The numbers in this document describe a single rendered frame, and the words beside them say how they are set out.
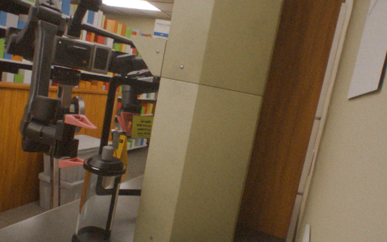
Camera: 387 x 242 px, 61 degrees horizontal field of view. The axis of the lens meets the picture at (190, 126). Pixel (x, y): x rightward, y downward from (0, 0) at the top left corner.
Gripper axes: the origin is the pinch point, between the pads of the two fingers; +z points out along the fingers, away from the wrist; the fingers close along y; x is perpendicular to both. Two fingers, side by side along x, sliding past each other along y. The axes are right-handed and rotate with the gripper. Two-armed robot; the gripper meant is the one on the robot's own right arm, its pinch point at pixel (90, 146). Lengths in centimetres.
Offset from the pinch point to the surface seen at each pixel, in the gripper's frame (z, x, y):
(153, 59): 8.9, 8.9, 25.4
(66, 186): -140, 162, -89
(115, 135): -5.4, 19.3, 0.2
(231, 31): 27.5, 13.4, 35.8
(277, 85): 38, 46, 26
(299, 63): 43, 46, 35
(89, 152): -136, 182, -59
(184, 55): 17.6, 8.9, 27.7
